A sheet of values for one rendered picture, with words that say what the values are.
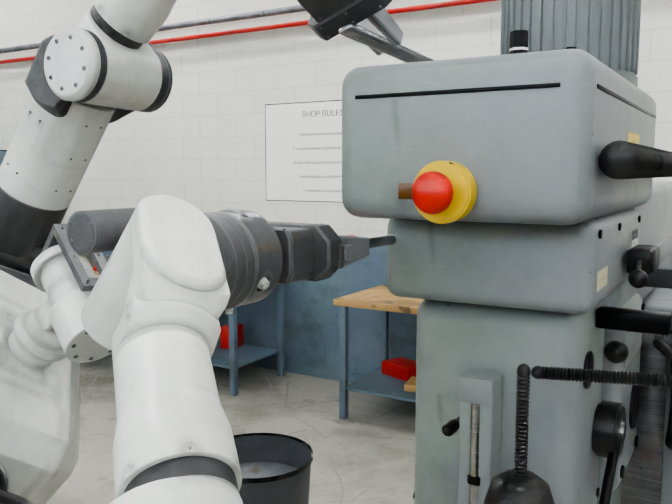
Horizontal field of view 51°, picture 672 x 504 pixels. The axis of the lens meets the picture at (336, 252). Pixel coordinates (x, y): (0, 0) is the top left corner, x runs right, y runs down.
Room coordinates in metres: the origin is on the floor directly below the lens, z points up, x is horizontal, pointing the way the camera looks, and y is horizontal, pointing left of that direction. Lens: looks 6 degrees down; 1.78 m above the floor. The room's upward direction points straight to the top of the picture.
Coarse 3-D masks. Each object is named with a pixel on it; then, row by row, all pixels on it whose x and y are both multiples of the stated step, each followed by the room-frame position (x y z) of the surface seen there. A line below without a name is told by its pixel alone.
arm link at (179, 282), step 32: (160, 224) 0.51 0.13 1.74; (192, 224) 0.54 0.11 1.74; (160, 256) 0.48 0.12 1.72; (192, 256) 0.50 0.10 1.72; (128, 288) 0.48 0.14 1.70; (160, 288) 0.47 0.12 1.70; (192, 288) 0.47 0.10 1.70; (224, 288) 0.50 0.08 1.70; (128, 320) 0.46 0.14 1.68; (160, 320) 0.46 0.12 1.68; (192, 320) 0.47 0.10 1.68
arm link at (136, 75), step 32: (96, 0) 0.79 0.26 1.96; (128, 0) 0.77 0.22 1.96; (160, 0) 0.78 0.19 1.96; (96, 32) 0.77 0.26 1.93; (128, 32) 0.79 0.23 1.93; (128, 64) 0.79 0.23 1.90; (160, 64) 0.84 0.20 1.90; (96, 96) 0.77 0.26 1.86; (128, 96) 0.81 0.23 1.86; (160, 96) 0.85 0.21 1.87
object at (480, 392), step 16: (464, 384) 0.77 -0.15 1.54; (480, 384) 0.76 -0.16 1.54; (496, 384) 0.77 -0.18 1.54; (464, 400) 0.77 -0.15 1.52; (480, 400) 0.76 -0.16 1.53; (496, 400) 0.77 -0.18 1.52; (464, 416) 0.78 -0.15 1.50; (480, 416) 0.77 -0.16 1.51; (496, 416) 0.77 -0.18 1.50; (464, 432) 0.77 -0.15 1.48; (480, 432) 0.77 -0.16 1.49; (496, 432) 0.77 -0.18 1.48; (464, 448) 0.77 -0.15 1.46; (480, 448) 0.77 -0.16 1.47; (496, 448) 0.77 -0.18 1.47; (464, 464) 0.77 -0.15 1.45; (480, 464) 0.76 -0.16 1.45; (496, 464) 0.77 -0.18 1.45; (464, 480) 0.77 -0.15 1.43; (480, 480) 0.76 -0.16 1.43; (464, 496) 0.77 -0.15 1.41; (480, 496) 0.76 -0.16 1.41
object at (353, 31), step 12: (348, 24) 0.81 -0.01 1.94; (348, 36) 0.82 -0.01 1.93; (360, 36) 0.83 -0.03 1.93; (372, 36) 0.83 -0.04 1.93; (384, 48) 0.87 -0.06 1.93; (396, 48) 0.87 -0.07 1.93; (408, 48) 0.89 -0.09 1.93; (408, 60) 0.91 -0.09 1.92; (420, 60) 0.91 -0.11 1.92; (432, 60) 0.93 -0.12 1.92
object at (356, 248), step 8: (344, 240) 0.70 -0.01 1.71; (352, 240) 0.72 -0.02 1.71; (360, 240) 0.73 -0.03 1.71; (368, 240) 0.74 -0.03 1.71; (344, 248) 0.69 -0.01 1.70; (352, 248) 0.72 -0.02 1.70; (360, 248) 0.73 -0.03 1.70; (368, 248) 0.74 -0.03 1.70; (344, 256) 0.70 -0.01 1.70; (352, 256) 0.72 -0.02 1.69; (360, 256) 0.73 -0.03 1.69; (344, 264) 0.70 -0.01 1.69
